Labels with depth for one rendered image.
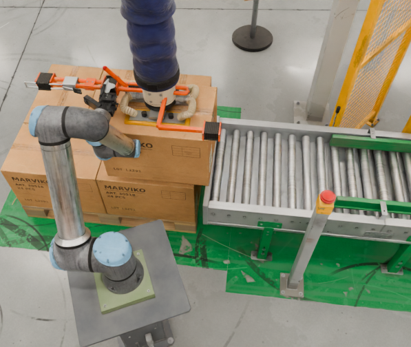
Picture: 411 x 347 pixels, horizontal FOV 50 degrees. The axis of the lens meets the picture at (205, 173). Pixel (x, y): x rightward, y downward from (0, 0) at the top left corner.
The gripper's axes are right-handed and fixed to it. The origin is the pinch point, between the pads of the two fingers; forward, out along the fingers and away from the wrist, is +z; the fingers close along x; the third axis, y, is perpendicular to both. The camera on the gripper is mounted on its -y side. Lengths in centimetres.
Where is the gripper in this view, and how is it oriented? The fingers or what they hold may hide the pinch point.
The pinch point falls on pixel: (107, 85)
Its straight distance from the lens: 237.4
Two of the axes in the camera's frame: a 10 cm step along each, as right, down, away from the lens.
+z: 1.1, -8.0, 5.8
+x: 0.0, -5.9, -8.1
